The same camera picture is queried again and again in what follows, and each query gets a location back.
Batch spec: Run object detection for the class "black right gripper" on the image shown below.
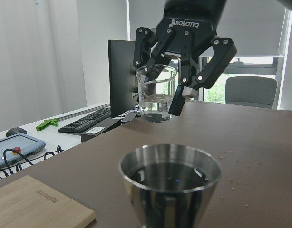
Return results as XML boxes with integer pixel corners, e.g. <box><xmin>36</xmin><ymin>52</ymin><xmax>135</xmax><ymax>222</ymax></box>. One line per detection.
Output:
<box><xmin>133</xmin><ymin>0</ymin><xmax>237</xmax><ymax>116</ymax></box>

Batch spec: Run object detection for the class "clear glass beaker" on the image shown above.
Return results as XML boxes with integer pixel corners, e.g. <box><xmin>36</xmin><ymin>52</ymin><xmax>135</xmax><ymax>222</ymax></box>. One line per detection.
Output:
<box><xmin>136</xmin><ymin>64</ymin><xmax>177</xmax><ymax>123</ymax></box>

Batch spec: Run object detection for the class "steel double jigger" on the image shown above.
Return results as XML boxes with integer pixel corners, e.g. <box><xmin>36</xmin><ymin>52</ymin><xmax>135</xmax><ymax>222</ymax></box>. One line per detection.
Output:
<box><xmin>119</xmin><ymin>144</ymin><xmax>222</xmax><ymax>228</ymax></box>

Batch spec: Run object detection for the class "black computer monitor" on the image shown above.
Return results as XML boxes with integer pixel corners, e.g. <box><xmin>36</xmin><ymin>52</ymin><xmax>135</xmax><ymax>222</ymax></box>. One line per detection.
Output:
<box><xmin>108</xmin><ymin>40</ymin><xmax>138</xmax><ymax>118</ymax></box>

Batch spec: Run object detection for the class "grey office chair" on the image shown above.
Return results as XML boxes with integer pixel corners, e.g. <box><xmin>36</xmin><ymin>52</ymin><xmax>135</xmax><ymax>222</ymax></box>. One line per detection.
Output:
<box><xmin>225</xmin><ymin>76</ymin><xmax>278</xmax><ymax>109</ymax></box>

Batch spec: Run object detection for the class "black box with label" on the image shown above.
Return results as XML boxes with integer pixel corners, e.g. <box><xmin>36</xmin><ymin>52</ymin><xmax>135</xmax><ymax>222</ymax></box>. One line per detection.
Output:
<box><xmin>80</xmin><ymin>118</ymin><xmax>121</xmax><ymax>143</ymax></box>

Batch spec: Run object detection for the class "black keyboard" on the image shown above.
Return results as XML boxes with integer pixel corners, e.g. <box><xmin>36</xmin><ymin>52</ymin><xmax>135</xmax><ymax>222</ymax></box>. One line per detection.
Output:
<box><xmin>58</xmin><ymin>107</ymin><xmax>111</xmax><ymax>133</ymax></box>

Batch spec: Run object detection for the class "green plastic tool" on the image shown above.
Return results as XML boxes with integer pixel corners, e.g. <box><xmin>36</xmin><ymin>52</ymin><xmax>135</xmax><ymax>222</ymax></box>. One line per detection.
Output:
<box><xmin>36</xmin><ymin>118</ymin><xmax>59</xmax><ymax>131</ymax></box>

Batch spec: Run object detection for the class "teach pendant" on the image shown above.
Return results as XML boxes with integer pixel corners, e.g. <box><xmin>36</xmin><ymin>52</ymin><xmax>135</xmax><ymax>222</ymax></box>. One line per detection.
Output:
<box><xmin>0</xmin><ymin>133</ymin><xmax>46</xmax><ymax>168</ymax></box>

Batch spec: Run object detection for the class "black computer mouse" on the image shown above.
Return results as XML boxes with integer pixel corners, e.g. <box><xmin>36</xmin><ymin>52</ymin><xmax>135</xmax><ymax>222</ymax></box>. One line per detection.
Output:
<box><xmin>6</xmin><ymin>127</ymin><xmax>27</xmax><ymax>137</ymax></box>

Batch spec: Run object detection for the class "bamboo cutting board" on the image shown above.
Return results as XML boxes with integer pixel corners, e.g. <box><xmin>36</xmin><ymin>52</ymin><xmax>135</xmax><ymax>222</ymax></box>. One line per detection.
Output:
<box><xmin>0</xmin><ymin>175</ymin><xmax>95</xmax><ymax>228</ymax></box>

